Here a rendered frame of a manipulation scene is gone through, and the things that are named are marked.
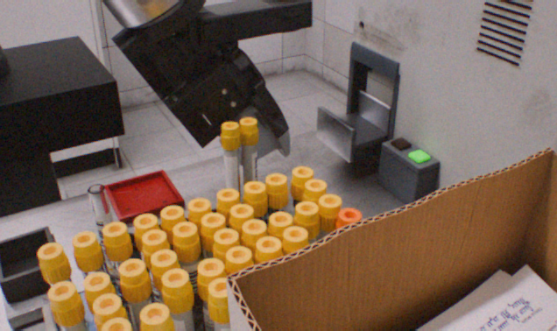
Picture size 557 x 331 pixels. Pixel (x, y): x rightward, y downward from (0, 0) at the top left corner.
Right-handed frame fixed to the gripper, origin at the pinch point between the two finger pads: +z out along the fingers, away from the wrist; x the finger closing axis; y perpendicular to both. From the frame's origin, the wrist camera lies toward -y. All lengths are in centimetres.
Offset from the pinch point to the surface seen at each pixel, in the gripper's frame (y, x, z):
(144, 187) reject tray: 14.6, -5.6, -3.3
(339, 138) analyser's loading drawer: -5.0, 1.2, 3.6
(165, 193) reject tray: 13.2, -3.4, -2.5
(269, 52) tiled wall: -63, -221, 125
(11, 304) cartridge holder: 26.8, 7.0, -11.7
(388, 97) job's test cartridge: -12.2, 1.7, 3.3
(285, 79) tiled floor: -60, -211, 141
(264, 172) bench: 3.6, -2.2, 3.3
